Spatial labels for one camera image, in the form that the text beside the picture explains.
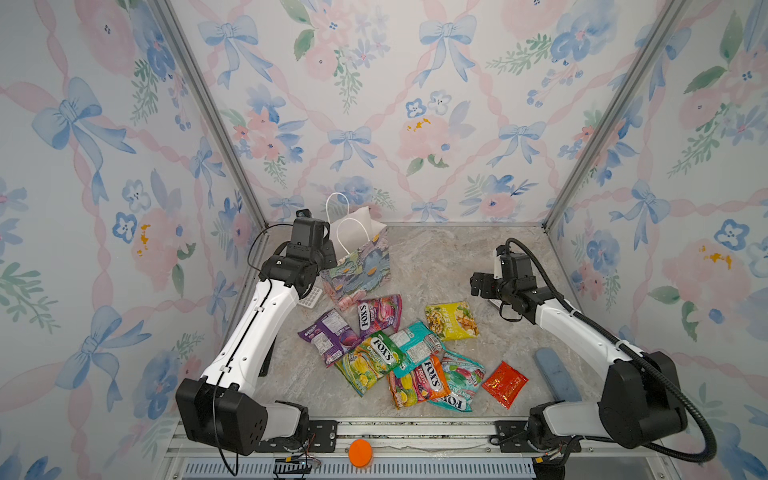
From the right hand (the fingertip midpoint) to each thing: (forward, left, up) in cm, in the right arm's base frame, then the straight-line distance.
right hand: (485, 278), depth 89 cm
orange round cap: (-44, +34, -3) cm, 56 cm away
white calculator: (-1, +54, -11) cm, 55 cm away
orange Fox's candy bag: (-27, +19, -10) cm, 34 cm away
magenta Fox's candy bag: (-7, +32, -9) cm, 33 cm away
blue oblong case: (-24, -18, -11) cm, 32 cm away
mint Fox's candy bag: (-26, +8, -9) cm, 28 cm away
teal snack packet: (-17, +21, -10) cm, 28 cm away
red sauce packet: (-27, -4, -12) cm, 29 cm away
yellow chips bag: (-8, +9, -11) cm, 17 cm away
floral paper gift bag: (0, +36, +12) cm, 38 cm away
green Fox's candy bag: (-22, +34, -10) cm, 41 cm away
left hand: (0, +45, +15) cm, 48 cm away
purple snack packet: (-15, +45, -9) cm, 49 cm away
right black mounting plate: (-39, -1, -10) cm, 41 cm away
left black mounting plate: (-40, +45, -13) cm, 61 cm away
